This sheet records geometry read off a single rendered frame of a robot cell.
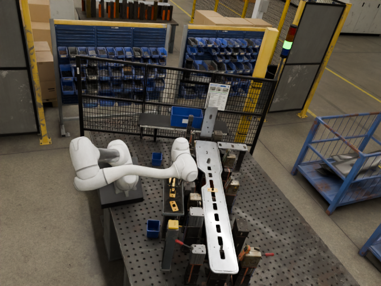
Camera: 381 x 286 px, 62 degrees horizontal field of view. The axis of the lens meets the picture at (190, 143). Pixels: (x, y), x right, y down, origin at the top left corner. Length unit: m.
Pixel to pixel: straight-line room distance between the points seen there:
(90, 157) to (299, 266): 1.75
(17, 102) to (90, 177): 2.53
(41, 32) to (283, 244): 5.19
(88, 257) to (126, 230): 0.81
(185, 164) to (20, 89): 2.80
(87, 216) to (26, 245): 0.62
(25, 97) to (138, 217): 2.26
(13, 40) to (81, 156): 2.27
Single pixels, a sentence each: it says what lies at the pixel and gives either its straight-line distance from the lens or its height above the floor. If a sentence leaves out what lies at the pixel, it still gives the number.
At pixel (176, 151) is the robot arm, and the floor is 1.56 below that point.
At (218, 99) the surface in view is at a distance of 3.21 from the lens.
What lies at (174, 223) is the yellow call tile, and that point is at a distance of 2.04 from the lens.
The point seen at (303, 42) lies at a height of 1.40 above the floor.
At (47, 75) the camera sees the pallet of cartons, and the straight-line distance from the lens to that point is 5.11.
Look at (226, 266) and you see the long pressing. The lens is 2.12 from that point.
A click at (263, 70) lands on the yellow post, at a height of 1.62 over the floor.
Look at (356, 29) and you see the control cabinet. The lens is 13.93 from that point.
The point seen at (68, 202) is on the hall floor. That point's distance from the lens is 3.74.
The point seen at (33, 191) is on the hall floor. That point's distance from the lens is 3.94.
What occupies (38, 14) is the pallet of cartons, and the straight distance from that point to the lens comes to 6.65.
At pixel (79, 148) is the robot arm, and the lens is 1.94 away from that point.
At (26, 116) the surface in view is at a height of 0.40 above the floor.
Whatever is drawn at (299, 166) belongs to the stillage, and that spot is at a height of 0.19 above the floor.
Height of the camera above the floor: 2.72
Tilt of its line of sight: 35 degrees down
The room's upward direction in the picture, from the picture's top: 11 degrees clockwise
